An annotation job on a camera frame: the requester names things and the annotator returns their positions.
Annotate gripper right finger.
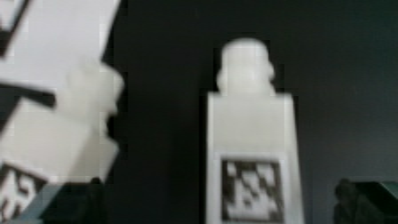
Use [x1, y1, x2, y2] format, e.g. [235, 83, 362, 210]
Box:
[332, 179, 398, 224]

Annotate white leg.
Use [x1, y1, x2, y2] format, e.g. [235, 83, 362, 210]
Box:
[0, 59, 128, 224]
[206, 38, 306, 224]

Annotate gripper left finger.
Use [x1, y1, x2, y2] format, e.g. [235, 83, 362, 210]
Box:
[23, 178, 108, 224]

